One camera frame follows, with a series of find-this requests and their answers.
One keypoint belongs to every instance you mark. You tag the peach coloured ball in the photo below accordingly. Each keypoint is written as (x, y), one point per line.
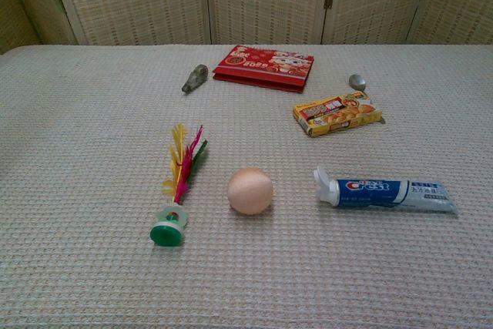
(250, 191)

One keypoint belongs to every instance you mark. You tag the yellow curry box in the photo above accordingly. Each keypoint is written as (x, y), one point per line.
(337, 114)

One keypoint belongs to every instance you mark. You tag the colourful feather shuttlecock green base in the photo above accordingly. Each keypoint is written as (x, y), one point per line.
(166, 233)

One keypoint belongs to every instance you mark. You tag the red desk calendar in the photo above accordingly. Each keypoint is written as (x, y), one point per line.
(265, 68)

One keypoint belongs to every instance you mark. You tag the beige woven tablecloth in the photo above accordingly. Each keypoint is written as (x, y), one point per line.
(96, 190)

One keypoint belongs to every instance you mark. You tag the metal spoon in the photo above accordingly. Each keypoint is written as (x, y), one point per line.
(357, 81)

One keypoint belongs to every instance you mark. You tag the grey metal clip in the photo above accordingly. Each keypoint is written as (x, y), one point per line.
(194, 78)

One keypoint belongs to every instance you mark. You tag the blue white toothpaste tube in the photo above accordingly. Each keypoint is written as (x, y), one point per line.
(385, 194)

